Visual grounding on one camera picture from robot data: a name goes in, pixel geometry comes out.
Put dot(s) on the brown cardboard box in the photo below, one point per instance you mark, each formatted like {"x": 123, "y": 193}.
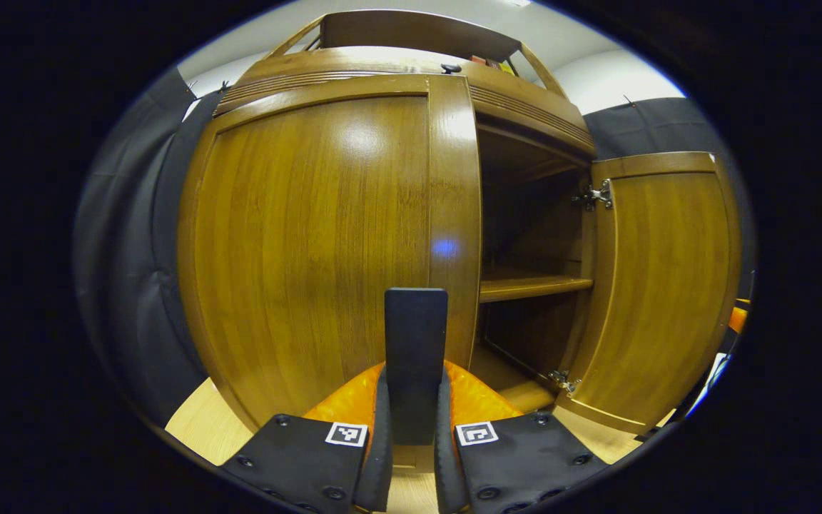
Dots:
{"x": 716, "y": 371}

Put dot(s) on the metal door hinge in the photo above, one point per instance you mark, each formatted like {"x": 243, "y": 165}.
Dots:
{"x": 600, "y": 194}
{"x": 563, "y": 380}

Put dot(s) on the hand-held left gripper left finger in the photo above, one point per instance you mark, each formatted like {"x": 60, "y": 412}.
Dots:
{"x": 379, "y": 457}

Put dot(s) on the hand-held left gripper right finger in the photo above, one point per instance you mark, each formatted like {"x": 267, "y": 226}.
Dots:
{"x": 444, "y": 457}

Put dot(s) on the yellow book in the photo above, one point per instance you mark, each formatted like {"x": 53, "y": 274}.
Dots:
{"x": 506, "y": 68}

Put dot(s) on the black backdrop cloth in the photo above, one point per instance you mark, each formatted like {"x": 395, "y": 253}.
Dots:
{"x": 133, "y": 285}

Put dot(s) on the wooden inner shelf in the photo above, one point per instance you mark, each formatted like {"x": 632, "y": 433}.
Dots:
{"x": 532, "y": 287}

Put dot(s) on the wooden cabinet drawer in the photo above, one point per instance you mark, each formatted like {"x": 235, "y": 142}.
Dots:
{"x": 525, "y": 107}

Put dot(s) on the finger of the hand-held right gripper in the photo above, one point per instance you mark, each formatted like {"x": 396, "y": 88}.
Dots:
{"x": 738, "y": 319}

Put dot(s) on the black round drawer knob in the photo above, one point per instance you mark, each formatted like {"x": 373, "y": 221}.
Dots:
{"x": 450, "y": 68}

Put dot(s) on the wooden cabinet door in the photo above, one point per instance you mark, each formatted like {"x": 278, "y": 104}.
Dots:
{"x": 297, "y": 235}
{"x": 661, "y": 285}

